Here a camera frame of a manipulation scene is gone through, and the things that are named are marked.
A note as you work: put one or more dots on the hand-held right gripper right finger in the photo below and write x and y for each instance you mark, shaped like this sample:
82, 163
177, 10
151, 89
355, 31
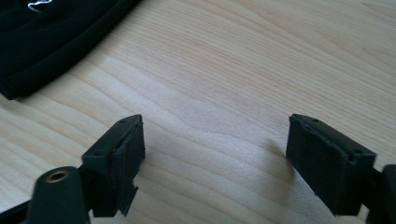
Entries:
327, 165

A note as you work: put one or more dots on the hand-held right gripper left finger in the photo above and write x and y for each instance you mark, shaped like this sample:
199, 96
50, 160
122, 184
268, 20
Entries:
115, 165

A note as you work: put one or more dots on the black glove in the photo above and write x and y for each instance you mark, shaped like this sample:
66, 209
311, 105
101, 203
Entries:
46, 46

